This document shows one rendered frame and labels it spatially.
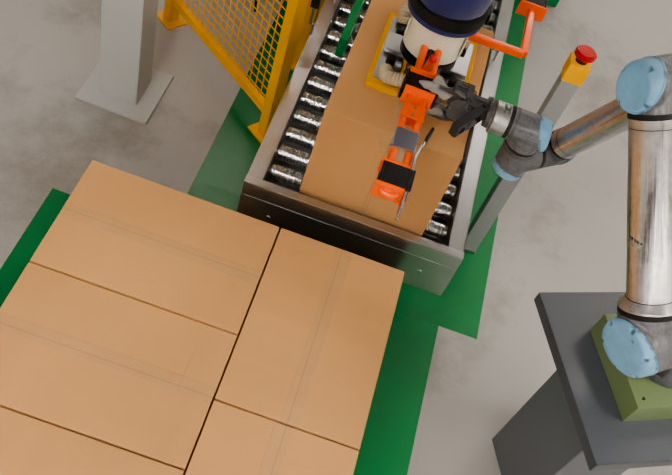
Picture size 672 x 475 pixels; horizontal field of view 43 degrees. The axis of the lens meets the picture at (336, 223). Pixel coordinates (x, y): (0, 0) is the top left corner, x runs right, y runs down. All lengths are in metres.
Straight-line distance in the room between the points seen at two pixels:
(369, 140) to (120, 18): 1.26
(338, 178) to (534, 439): 1.01
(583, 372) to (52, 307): 1.41
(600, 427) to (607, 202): 1.78
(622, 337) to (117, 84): 2.22
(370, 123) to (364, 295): 0.51
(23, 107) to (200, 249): 1.30
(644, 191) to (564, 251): 1.67
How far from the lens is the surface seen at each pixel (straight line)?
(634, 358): 2.11
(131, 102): 3.57
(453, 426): 3.04
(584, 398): 2.35
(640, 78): 1.96
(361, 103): 2.41
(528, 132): 2.32
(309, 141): 2.83
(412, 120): 2.25
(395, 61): 2.51
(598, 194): 3.96
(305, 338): 2.39
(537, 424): 2.78
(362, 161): 2.46
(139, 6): 3.23
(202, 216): 2.56
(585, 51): 2.78
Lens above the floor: 2.58
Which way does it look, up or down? 51 degrees down
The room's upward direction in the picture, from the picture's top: 21 degrees clockwise
